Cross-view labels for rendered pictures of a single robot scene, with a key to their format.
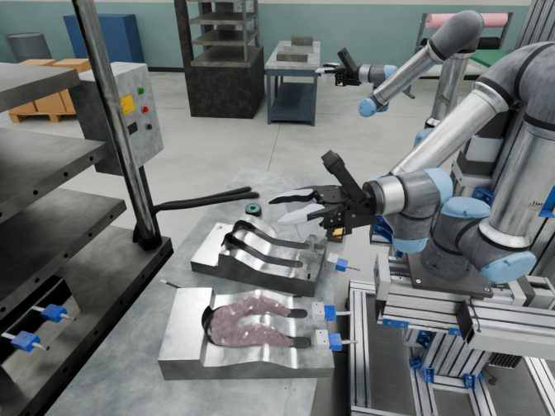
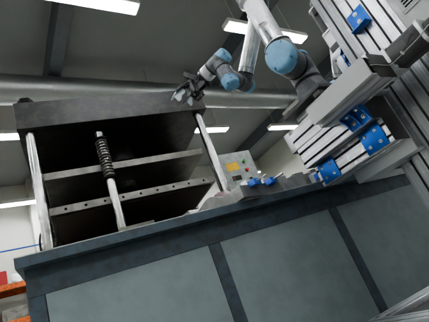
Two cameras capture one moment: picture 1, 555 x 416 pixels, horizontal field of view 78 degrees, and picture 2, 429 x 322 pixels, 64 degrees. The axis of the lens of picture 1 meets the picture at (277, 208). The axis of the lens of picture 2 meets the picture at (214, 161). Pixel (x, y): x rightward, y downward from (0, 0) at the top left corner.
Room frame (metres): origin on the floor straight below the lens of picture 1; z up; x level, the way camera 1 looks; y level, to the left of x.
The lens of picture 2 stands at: (-0.44, -1.11, 0.45)
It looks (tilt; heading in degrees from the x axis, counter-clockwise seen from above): 22 degrees up; 46
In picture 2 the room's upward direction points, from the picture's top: 21 degrees counter-clockwise
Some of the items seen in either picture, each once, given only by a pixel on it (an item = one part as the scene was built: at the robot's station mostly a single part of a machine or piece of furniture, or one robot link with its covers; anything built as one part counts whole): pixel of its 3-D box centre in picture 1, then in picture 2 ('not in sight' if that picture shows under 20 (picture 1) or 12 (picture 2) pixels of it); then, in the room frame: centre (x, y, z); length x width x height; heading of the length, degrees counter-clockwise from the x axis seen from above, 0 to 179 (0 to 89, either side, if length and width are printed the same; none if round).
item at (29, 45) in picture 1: (35, 61); not in sight; (6.68, 4.47, 0.44); 0.59 x 0.59 x 0.88
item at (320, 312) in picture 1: (332, 313); (272, 180); (0.73, -0.18, 0.86); 0.13 x 0.05 x 0.05; 91
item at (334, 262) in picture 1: (343, 265); (321, 174); (0.99, -0.27, 0.83); 0.13 x 0.05 x 0.05; 68
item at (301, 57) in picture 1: (296, 75); not in sight; (5.56, -0.29, 0.46); 1.90 x 0.70 x 0.92; 174
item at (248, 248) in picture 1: (263, 243); not in sight; (1.02, 0.06, 0.92); 0.35 x 0.16 x 0.09; 74
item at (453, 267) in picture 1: (449, 251); (313, 91); (0.78, -0.53, 1.09); 0.15 x 0.15 x 0.10
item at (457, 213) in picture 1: (462, 222); (299, 68); (0.78, -0.53, 1.20); 0.13 x 0.12 x 0.14; 12
